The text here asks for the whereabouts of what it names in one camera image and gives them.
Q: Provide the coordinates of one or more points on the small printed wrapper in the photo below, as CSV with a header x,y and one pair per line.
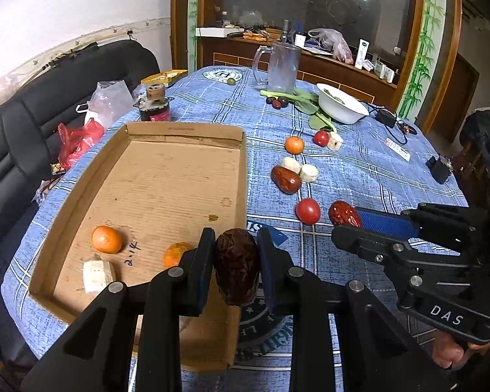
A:
x,y
58,167

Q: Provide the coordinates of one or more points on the red cherry tomato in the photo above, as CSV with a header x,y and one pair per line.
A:
x,y
321,137
308,211

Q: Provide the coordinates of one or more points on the black motor with red label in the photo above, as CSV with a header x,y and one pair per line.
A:
x,y
155,108

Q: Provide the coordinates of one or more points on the white strip packet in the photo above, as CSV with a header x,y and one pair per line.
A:
x,y
397,150

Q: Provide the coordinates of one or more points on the tall white box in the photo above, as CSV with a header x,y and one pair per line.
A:
x,y
361,54

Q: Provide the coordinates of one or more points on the pink plastic bag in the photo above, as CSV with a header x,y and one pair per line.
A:
x,y
333,43

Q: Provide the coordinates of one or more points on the dark brown dried date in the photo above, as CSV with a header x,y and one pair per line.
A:
x,y
235,267

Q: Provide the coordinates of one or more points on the glass bottle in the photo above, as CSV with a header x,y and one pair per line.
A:
x,y
286,30

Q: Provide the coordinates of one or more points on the small black charger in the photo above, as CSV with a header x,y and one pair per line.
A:
x,y
439,168

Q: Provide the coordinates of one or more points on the shallow cardboard box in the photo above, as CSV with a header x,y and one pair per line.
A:
x,y
167,179

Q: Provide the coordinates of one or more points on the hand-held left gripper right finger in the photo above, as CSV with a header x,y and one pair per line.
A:
x,y
266,271

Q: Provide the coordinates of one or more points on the small orange mandarin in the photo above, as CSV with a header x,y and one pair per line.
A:
x,y
295,145
174,255
106,239

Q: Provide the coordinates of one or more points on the red plastic bag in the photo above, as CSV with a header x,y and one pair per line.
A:
x,y
79,139

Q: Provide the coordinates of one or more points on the white bowl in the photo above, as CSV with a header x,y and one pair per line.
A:
x,y
342,104

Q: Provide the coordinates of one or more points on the wrinkled red date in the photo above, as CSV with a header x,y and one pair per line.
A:
x,y
345,213

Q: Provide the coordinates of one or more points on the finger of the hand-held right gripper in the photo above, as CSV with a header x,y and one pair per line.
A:
x,y
363,243
386,222

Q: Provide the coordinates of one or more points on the black binder clip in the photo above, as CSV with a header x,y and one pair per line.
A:
x,y
130,33

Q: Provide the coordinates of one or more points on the wooden cabinet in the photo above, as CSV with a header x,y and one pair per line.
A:
x,y
310,65

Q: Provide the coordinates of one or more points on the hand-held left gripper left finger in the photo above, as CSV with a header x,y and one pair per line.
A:
x,y
206,271

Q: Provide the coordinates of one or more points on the smooth red date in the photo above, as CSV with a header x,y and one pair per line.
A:
x,y
286,179

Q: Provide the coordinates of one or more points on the black power adapter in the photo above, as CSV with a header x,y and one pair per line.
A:
x,y
386,116

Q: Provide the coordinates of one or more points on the person's right hand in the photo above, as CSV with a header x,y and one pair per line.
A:
x,y
447,353

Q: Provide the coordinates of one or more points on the clear plastic bag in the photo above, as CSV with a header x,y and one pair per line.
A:
x,y
106,100

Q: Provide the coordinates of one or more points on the green leafy vegetable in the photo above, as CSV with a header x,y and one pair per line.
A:
x,y
306,104

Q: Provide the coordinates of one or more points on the yellow packet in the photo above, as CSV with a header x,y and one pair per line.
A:
x,y
163,76

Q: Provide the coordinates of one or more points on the black leather sofa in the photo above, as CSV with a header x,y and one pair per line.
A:
x,y
45,102

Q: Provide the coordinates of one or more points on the small white boxes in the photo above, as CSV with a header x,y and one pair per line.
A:
x,y
383,68

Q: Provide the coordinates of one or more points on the flat white box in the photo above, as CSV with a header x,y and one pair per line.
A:
x,y
216,31

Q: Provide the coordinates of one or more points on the clear glass mug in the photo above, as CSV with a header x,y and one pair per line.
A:
x,y
284,67

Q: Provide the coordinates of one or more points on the blue plaid tablecloth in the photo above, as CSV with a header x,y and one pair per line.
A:
x,y
351,171

